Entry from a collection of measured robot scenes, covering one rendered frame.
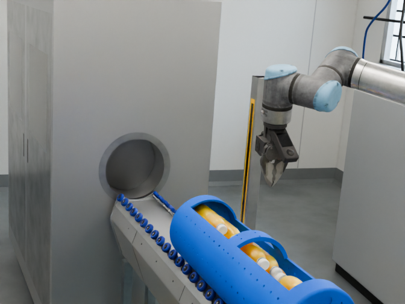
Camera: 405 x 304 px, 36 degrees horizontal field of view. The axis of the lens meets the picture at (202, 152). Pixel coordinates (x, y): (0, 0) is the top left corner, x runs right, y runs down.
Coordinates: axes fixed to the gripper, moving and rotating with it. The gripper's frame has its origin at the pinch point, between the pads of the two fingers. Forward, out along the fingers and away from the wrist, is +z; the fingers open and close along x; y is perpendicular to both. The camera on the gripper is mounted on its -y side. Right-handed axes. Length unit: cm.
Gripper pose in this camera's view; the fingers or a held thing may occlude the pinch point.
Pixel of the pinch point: (272, 183)
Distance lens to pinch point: 196.6
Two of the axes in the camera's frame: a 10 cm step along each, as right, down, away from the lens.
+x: -9.4, 1.0, -3.3
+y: -3.4, -4.0, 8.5
